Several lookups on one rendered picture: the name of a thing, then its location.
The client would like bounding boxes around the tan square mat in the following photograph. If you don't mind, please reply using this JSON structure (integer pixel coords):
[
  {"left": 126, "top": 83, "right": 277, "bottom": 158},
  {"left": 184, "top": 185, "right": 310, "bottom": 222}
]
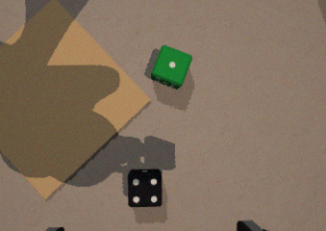
[{"left": 0, "top": 0, "right": 150, "bottom": 199}]

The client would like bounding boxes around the green die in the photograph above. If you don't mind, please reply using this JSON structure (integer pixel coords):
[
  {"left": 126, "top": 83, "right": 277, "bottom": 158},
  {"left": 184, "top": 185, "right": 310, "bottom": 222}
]
[{"left": 151, "top": 45, "right": 192, "bottom": 90}]

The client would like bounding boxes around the black die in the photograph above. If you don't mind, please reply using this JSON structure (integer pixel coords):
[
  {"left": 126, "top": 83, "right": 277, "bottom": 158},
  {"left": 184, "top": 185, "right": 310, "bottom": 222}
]
[{"left": 128, "top": 169, "right": 163, "bottom": 207}]

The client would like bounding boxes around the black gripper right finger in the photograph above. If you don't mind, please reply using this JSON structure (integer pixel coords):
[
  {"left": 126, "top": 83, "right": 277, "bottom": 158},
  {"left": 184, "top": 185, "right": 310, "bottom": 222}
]
[{"left": 237, "top": 220, "right": 267, "bottom": 231}]

